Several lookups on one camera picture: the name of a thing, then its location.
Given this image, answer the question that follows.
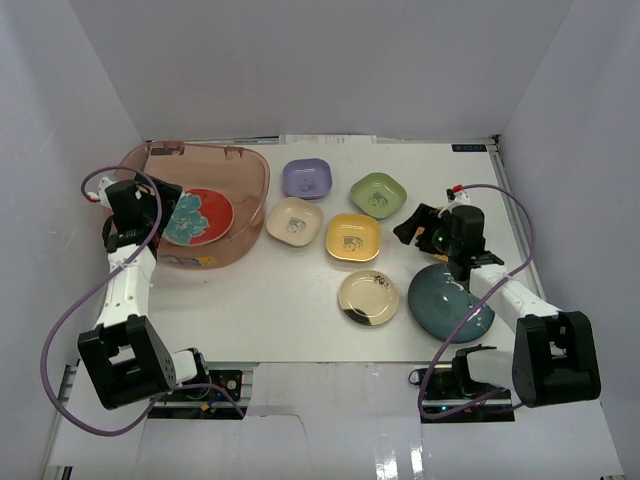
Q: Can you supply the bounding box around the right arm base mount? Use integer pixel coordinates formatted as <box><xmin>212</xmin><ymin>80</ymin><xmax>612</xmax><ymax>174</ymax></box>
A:
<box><xmin>421</xmin><ymin>364</ymin><xmax>515</xmax><ymax>424</ymax></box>

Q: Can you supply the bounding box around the dark blue round plate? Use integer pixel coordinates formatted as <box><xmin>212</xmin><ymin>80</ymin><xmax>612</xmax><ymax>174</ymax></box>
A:
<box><xmin>407</xmin><ymin>264</ymin><xmax>495</xmax><ymax>344</ymax></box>

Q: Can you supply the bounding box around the red and teal round plate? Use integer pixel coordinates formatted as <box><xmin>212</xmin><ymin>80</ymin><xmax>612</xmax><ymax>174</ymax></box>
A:
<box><xmin>163</xmin><ymin>188</ymin><xmax>235</xmax><ymax>247</ymax></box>

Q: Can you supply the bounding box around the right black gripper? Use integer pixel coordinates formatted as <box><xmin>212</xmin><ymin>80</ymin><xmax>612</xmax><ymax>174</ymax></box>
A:
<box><xmin>394</xmin><ymin>204</ymin><xmax>460</xmax><ymax>258</ymax></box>

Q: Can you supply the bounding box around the cream square dish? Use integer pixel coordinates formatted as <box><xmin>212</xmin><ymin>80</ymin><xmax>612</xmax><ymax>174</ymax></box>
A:
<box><xmin>266</xmin><ymin>197</ymin><xmax>324</xmax><ymax>247</ymax></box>

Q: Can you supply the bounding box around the yellow square dish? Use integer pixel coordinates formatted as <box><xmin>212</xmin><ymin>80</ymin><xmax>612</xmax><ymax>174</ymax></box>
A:
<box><xmin>325</xmin><ymin>213</ymin><xmax>381</xmax><ymax>262</ymax></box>

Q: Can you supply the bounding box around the white paper sheet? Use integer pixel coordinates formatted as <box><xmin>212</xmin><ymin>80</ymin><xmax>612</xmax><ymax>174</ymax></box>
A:
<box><xmin>279</xmin><ymin>134</ymin><xmax>377</xmax><ymax>145</ymax></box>

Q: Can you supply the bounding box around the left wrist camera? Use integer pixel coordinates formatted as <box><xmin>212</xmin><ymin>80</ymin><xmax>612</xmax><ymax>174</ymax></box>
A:
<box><xmin>84</xmin><ymin>176</ymin><xmax>116</xmax><ymax>209</ymax></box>

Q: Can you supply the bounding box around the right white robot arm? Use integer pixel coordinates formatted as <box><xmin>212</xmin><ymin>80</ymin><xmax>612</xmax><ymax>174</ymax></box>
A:
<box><xmin>393</xmin><ymin>204</ymin><xmax>601</xmax><ymax>408</ymax></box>

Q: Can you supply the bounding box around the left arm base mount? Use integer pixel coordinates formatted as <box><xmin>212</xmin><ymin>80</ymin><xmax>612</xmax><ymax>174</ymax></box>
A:
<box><xmin>148</xmin><ymin>368</ymin><xmax>253</xmax><ymax>420</ymax></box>

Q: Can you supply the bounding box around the green square dish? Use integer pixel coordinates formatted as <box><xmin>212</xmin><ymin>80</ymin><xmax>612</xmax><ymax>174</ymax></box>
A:
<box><xmin>350</xmin><ymin>172</ymin><xmax>408</xmax><ymax>220</ymax></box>

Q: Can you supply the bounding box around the pink translucent plastic bin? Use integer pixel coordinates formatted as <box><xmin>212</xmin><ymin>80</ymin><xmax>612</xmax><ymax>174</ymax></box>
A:
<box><xmin>116</xmin><ymin>141</ymin><xmax>270</xmax><ymax>269</ymax></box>

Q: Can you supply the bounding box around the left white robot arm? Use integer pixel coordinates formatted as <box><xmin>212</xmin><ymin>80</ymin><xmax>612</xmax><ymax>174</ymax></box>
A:
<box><xmin>78</xmin><ymin>172</ymin><xmax>212</xmax><ymax>410</ymax></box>

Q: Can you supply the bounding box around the cream round plate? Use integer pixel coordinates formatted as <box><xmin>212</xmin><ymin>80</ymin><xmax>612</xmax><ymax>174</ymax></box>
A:
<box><xmin>338</xmin><ymin>269</ymin><xmax>400</xmax><ymax>327</ymax></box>

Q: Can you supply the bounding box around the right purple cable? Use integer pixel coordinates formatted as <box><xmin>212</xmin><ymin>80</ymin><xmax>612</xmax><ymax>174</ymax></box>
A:
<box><xmin>417</xmin><ymin>183</ymin><xmax>536</xmax><ymax>422</ymax></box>

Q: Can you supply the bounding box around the woven bamboo round tray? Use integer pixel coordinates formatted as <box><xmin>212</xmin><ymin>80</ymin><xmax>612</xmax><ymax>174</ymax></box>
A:
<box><xmin>427</xmin><ymin>252</ymin><xmax>449</xmax><ymax>263</ymax></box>

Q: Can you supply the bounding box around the purple square dish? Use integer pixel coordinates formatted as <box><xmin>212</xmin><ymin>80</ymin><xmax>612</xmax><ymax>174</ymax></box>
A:
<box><xmin>282</xmin><ymin>158</ymin><xmax>333</xmax><ymax>200</ymax></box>

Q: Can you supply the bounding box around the dark blue label sticker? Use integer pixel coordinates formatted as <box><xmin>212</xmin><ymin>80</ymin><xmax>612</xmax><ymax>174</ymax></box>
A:
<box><xmin>451</xmin><ymin>144</ymin><xmax>487</xmax><ymax>153</ymax></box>

